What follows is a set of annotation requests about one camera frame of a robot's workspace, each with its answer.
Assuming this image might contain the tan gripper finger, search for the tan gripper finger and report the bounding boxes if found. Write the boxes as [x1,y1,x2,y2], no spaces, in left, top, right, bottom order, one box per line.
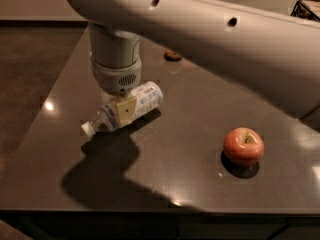
[115,96,137,127]
[100,89,116,103]

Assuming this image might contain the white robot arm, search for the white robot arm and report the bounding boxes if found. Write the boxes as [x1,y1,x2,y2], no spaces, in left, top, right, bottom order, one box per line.
[67,0,320,129]

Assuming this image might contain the orange fruit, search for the orange fruit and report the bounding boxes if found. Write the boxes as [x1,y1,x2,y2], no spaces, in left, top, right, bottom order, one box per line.
[164,49,182,62]

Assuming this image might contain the black wire basket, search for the black wire basket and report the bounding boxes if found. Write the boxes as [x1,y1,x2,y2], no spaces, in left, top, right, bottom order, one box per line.
[291,0,320,22]

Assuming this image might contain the blue plastic bottle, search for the blue plastic bottle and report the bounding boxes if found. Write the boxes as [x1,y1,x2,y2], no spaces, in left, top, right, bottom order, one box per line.
[81,81,163,139]

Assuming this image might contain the red apple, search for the red apple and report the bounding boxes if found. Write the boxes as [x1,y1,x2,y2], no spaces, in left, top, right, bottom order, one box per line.
[223,128,264,167]

